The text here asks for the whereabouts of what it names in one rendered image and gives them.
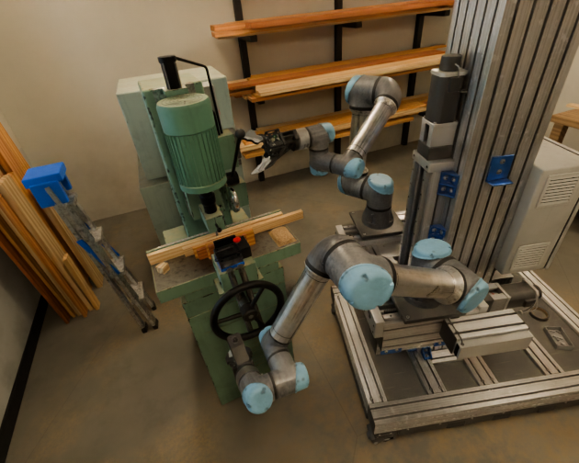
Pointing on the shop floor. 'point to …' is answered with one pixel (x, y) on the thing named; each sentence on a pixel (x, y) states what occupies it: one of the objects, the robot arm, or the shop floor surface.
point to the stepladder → (88, 236)
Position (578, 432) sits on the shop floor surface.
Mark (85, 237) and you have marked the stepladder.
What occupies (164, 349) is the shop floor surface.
